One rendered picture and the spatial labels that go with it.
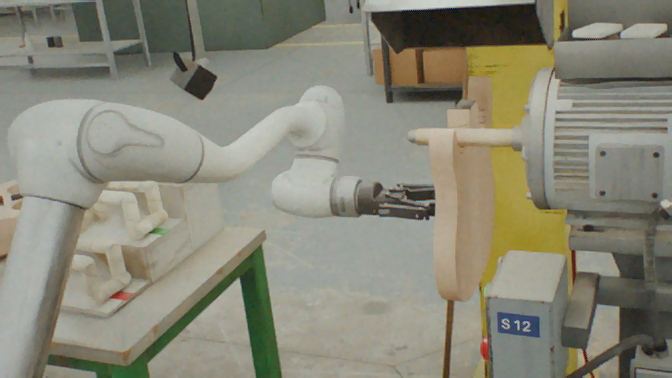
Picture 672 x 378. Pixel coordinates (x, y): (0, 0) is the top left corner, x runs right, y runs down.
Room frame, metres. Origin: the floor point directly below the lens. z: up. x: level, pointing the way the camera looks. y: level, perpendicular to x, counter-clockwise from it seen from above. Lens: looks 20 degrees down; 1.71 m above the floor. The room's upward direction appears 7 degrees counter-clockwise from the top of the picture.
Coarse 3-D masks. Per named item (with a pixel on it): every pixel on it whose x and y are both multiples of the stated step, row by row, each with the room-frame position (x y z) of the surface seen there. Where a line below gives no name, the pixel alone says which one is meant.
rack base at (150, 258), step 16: (96, 224) 1.77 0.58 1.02; (112, 224) 1.76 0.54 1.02; (176, 224) 1.71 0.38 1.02; (128, 240) 1.65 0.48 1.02; (144, 240) 1.64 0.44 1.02; (160, 240) 1.65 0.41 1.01; (176, 240) 1.70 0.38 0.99; (96, 256) 1.67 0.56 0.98; (128, 256) 1.63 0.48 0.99; (144, 256) 1.61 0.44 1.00; (160, 256) 1.64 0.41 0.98; (176, 256) 1.69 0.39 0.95; (128, 272) 1.63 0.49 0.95; (144, 272) 1.61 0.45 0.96; (160, 272) 1.63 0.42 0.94
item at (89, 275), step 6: (84, 270) 1.50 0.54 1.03; (90, 270) 1.51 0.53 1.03; (96, 270) 1.52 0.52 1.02; (84, 276) 1.50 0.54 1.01; (90, 276) 1.50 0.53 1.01; (96, 276) 1.51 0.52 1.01; (84, 282) 1.51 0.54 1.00; (90, 282) 1.50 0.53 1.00; (96, 282) 1.51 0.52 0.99; (84, 288) 1.51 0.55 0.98; (90, 288) 1.50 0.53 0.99; (96, 288) 1.51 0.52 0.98; (90, 294) 1.50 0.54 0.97; (90, 300) 1.50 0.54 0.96; (90, 306) 1.50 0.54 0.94; (96, 306) 1.50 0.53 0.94
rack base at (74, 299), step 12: (72, 276) 1.67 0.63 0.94; (108, 276) 1.65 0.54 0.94; (72, 288) 1.61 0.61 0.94; (132, 288) 1.57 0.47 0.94; (144, 288) 1.58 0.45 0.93; (72, 300) 1.55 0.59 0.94; (84, 300) 1.54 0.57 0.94; (108, 300) 1.53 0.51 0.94; (120, 300) 1.52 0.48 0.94; (84, 312) 1.50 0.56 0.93; (96, 312) 1.49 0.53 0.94; (108, 312) 1.48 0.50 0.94
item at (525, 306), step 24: (504, 264) 1.14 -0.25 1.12; (528, 264) 1.13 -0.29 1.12; (552, 264) 1.12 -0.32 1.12; (504, 288) 1.06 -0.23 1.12; (528, 288) 1.05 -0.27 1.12; (552, 288) 1.04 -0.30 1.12; (504, 312) 1.04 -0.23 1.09; (528, 312) 1.02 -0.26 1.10; (552, 312) 1.01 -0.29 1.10; (504, 336) 1.04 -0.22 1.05; (528, 336) 1.02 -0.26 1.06; (552, 336) 1.01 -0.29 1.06; (648, 336) 1.13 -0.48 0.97; (504, 360) 1.04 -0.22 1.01; (528, 360) 1.02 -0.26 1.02; (552, 360) 1.01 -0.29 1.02; (600, 360) 1.12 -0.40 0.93
